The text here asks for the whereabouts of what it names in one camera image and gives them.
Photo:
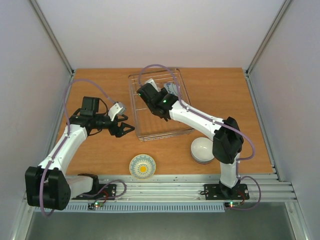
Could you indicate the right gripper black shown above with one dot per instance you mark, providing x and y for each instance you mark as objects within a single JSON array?
[{"x": 144, "y": 90}]

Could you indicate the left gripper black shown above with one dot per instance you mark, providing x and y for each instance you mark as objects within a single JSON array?
[{"x": 121, "y": 128}]

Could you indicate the blue floral white bowl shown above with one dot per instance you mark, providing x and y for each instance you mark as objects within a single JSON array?
[{"x": 172, "y": 88}]

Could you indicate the yellow patterned bowl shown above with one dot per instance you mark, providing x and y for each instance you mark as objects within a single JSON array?
[{"x": 142, "y": 167}]

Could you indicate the white upturned bowl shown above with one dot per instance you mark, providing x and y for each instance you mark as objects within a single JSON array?
[{"x": 202, "y": 148}]

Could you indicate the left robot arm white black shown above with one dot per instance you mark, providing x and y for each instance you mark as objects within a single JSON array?
[{"x": 46, "y": 184}]

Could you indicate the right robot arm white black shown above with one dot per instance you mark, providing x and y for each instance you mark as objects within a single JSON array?
[{"x": 227, "y": 142}]

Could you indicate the bowl under white bowl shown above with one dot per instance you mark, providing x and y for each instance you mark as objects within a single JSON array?
[{"x": 203, "y": 161}]

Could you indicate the left circuit board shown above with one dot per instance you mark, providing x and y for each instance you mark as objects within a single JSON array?
[{"x": 96, "y": 205}]

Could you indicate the circuit board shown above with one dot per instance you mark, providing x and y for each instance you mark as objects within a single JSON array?
[
  {"x": 233, "y": 204},
  {"x": 96, "y": 205}
]

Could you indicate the right circuit board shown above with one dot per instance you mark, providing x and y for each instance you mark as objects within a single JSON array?
[{"x": 233, "y": 204}]

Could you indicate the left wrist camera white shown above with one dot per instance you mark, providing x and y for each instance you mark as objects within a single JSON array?
[{"x": 117, "y": 109}]

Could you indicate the wire dish rack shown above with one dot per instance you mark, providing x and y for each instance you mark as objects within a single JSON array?
[{"x": 148, "y": 126}]

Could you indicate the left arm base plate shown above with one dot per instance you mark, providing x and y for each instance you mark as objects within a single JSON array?
[{"x": 109, "y": 190}]

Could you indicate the aluminium frame rails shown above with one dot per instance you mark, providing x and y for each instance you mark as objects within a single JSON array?
[{"x": 185, "y": 188}]

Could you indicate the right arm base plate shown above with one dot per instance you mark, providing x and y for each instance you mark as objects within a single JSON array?
[{"x": 212, "y": 192}]

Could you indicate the grey slotted cable duct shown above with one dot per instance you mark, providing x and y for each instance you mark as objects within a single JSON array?
[{"x": 131, "y": 207}]

